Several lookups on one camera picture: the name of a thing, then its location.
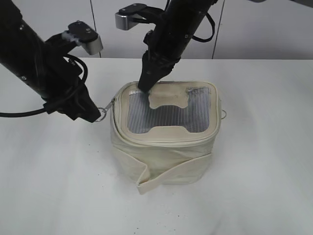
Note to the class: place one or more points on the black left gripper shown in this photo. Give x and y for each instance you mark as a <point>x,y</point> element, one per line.
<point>75,102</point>

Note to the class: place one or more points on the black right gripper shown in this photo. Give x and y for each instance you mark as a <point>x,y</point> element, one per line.
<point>154,65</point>

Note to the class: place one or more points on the cream fabric zipper bag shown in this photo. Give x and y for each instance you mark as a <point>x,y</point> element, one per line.
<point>165,136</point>

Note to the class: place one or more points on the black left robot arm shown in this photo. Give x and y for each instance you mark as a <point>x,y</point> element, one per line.
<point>46,66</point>

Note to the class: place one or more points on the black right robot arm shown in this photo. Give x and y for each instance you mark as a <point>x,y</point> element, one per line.
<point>167,42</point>

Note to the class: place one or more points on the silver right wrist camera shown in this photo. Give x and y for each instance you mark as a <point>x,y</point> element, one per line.
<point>128,17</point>

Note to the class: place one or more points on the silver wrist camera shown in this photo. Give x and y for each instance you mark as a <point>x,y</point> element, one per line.
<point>84,36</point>
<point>128,17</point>

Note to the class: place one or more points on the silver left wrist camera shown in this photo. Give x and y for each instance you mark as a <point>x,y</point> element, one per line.
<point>84,36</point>

